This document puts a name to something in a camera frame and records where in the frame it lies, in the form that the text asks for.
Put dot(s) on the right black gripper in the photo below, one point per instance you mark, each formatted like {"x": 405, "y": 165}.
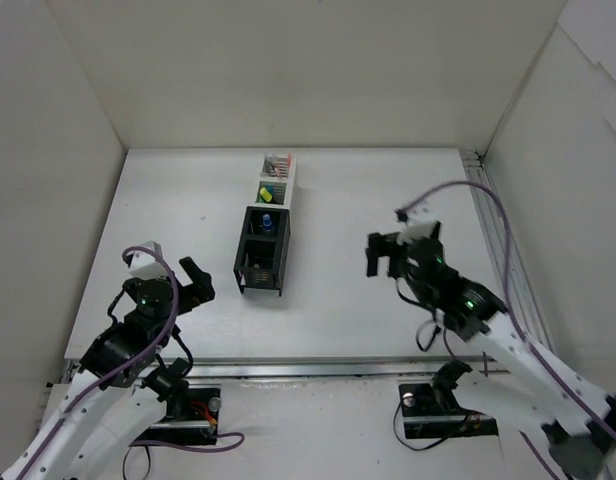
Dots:
{"x": 393, "y": 256}

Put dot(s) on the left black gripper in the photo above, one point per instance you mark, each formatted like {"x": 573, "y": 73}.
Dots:
{"x": 186, "y": 296}

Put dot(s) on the clear blue-tip glue bottle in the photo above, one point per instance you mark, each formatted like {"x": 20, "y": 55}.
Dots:
{"x": 267, "y": 225}

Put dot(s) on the yellow cap highlighter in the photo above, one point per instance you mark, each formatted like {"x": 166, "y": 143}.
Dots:
{"x": 267, "y": 195}

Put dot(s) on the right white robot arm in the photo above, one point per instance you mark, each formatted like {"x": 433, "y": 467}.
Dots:
{"x": 576, "y": 418}

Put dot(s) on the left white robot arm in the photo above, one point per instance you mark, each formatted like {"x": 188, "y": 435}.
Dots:
{"x": 120, "y": 389}

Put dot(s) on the black two-slot container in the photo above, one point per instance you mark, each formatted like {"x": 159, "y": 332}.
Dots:
{"x": 270, "y": 250}

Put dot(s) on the white two-slot container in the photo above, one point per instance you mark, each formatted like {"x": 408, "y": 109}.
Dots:
{"x": 283, "y": 187}

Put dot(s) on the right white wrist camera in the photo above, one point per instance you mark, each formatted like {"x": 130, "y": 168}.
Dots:
{"x": 419, "y": 223}

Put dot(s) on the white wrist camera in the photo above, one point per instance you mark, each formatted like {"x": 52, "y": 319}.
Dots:
{"x": 419, "y": 223}
{"x": 143, "y": 265}

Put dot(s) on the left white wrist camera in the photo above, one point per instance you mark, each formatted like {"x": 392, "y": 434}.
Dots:
{"x": 143, "y": 265}

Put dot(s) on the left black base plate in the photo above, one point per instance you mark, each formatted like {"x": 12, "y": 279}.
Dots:
{"x": 194, "y": 422}

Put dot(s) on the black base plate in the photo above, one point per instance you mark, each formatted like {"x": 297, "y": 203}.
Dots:
{"x": 194, "y": 422}
{"x": 422, "y": 418}

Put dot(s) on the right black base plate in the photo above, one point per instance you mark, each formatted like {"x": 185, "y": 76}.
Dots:
{"x": 422, "y": 418}

